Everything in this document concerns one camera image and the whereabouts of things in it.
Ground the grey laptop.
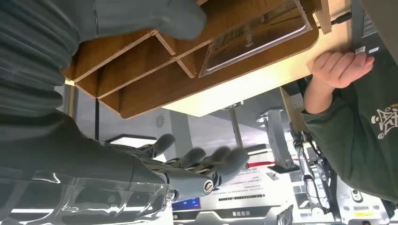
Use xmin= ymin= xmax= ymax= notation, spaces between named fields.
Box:
xmin=351 ymin=0 xmax=398 ymax=64

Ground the blue display screen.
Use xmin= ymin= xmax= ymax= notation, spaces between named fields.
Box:
xmin=172 ymin=197 xmax=201 ymax=212

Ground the black laptop power cable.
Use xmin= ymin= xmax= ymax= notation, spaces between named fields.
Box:
xmin=317 ymin=12 xmax=352 ymax=29

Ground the person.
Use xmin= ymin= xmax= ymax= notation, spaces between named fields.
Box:
xmin=302 ymin=51 xmax=398 ymax=204

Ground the wooden slotted card holder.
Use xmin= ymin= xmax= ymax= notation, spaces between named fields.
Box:
xmin=61 ymin=0 xmax=333 ymax=120

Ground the grey floor post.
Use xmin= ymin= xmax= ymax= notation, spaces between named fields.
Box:
xmin=256 ymin=108 xmax=301 ymax=174

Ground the white printed sign board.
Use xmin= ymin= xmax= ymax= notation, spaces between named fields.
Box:
xmin=199 ymin=169 xmax=282 ymax=212

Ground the chrome stanchion with round base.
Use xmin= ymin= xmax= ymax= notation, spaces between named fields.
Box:
xmin=223 ymin=102 xmax=246 ymax=150

